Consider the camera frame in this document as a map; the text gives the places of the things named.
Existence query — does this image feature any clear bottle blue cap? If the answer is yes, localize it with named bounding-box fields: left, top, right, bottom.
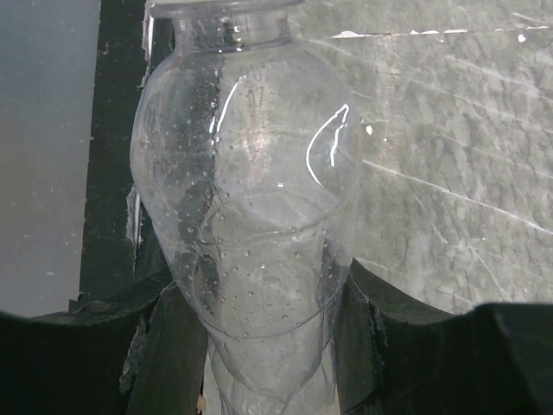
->
left=130, top=1, right=362, bottom=414

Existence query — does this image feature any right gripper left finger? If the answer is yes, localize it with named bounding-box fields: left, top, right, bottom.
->
left=1, top=270, right=207, bottom=414

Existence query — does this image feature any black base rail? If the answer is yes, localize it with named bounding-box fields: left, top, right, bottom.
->
left=69, top=1, right=155, bottom=311

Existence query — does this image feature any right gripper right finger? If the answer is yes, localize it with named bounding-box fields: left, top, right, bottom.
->
left=334, top=263, right=552, bottom=414

